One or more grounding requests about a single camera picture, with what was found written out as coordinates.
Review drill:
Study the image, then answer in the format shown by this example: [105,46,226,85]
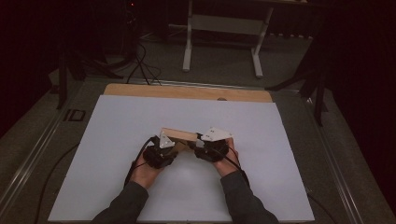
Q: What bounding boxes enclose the person's left hand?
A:
[129,151,163,190]

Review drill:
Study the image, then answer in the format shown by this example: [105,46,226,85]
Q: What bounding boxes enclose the right hand-held gripper cable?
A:
[218,148,339,224]

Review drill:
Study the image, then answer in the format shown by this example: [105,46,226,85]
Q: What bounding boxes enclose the black rectangular floor plate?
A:
[63,108,87,122]

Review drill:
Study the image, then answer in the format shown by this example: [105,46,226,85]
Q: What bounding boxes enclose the person's right hand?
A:
[212,137,241,178]

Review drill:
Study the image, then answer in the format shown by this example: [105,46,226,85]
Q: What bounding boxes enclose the black stand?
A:
[264,31,330,127]
[55,46,125,110]

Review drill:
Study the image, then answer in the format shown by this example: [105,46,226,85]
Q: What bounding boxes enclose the white board sheet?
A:
[48,94,316,222]

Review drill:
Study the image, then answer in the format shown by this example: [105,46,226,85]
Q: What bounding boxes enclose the left hand-held gripper cable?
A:
[123,135,158,188]

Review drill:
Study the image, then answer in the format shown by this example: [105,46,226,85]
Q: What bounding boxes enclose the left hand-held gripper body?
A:
[142,130,179,170]

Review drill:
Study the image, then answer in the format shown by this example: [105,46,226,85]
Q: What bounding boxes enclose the black floor cables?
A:
[125,40,163,87]

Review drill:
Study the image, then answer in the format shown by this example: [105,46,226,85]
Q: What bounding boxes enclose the small wooden square clock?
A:
[161,127,201,154]

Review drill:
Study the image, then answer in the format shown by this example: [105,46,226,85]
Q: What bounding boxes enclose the white metal stand frame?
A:
[181,0,276,78]

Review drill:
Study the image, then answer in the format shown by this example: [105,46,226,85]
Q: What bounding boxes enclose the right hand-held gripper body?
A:
[194,126,233,163]

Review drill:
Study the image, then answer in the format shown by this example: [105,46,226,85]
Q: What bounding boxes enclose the black floor cable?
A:
[33,142,80,224]

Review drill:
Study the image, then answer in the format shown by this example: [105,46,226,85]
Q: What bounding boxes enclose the hand-held gripper cable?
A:
[218,148,339,224]
[123,135,158,188]

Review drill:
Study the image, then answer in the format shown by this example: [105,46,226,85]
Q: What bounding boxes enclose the metal floor rail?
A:
[302,96,366,224]
[0,104,64,214]
[136,78,301,93]

